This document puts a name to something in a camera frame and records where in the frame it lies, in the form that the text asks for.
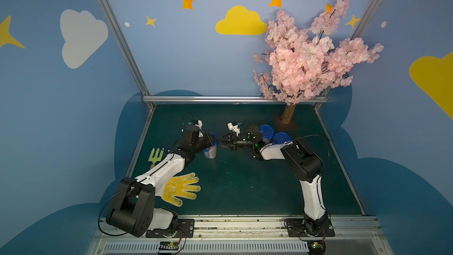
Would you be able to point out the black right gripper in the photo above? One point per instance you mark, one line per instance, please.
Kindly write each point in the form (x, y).
(232, 141)

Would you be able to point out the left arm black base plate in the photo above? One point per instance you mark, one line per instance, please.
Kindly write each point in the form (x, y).
(184, 228)

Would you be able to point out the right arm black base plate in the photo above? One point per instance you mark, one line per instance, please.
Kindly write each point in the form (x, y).
(298, 227)

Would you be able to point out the right small circuit board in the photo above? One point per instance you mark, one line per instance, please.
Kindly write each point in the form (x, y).
(316, 248)

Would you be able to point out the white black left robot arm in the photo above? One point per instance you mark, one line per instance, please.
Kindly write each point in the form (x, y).
(132, 208)

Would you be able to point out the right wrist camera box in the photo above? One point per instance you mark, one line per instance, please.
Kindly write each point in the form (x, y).
(234, 127)

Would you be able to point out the aluminium corner post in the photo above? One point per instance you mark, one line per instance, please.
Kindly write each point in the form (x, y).
(124, 47)
(368, 10)

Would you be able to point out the pink artificial blossom tree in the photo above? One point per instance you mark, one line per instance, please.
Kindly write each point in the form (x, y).
(305, 62)

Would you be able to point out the clear blue-lid container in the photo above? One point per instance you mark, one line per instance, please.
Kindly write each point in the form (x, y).
(211, 152)
(267, 133)
(281, 138)

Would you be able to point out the right aluminium corner post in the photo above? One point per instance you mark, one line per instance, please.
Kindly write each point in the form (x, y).
(368, 10)

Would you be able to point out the green plastic garden fork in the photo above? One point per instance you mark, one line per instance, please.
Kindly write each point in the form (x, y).
(156, 156)

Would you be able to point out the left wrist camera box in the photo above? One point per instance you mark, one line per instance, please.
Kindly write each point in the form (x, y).
(192, 133)

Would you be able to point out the front aluminium rail frame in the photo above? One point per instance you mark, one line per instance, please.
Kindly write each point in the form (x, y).
(249, 235)

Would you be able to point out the horizontal aluminium back rail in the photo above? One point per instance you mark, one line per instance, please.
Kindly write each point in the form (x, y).
(208, 99)

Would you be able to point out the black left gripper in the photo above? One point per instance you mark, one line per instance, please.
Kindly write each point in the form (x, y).
(206, 140)

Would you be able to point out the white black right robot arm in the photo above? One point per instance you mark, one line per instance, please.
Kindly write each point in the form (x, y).
(305, 164)

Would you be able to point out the yellow white work glove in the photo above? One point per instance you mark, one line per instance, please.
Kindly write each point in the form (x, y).
(180, 187)

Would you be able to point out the left aluminium corner post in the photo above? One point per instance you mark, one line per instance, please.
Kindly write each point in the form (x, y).
(124, 47)

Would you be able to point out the left small circuit board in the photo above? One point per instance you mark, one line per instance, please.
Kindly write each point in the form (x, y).
(168, 247)

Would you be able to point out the small circuit board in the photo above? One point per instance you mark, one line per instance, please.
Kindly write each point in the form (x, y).
(168, 247)
(316, 248)

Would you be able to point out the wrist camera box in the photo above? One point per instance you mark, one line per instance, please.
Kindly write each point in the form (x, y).
(234, 127)
(192, 133)

